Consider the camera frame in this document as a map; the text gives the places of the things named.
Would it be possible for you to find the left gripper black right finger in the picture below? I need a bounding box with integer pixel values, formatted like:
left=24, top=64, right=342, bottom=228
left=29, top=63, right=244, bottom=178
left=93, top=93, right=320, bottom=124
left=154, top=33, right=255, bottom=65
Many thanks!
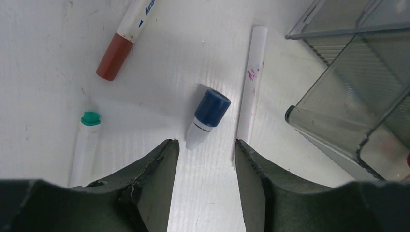
left=235, top=140, right=410, bottom=232

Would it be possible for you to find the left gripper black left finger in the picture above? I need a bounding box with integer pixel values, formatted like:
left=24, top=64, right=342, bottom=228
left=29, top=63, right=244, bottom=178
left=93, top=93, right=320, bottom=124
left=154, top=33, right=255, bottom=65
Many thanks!
left=0, top=139, right=179, bottom=232

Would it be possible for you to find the blue cap small bottle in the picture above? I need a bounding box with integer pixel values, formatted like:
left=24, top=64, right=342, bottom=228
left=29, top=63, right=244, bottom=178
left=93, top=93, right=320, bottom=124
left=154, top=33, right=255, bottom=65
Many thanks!
left=185, top=88, right=231, bottom=150

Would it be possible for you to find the clear drawer organizer box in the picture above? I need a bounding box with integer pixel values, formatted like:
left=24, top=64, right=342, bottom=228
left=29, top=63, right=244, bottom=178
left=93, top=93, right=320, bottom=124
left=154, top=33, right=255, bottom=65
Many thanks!
left=285, top=0, right=410, bottom=181

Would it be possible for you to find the teal cap marker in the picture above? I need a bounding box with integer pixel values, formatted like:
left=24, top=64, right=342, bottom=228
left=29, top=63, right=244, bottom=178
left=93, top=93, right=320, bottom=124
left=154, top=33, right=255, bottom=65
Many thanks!
left=69, top=111, right=101, bottom=187

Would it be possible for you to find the white acrylic marker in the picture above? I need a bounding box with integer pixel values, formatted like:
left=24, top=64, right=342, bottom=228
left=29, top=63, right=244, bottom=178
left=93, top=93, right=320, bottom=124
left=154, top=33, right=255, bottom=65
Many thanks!
left=237, top=26, right=268, bottom=143

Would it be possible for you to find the brown cap acrylic marker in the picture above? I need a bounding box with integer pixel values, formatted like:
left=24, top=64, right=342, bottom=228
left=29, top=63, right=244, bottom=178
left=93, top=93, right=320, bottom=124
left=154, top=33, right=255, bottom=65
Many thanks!
left=96, top=0, right=156, bottom=81

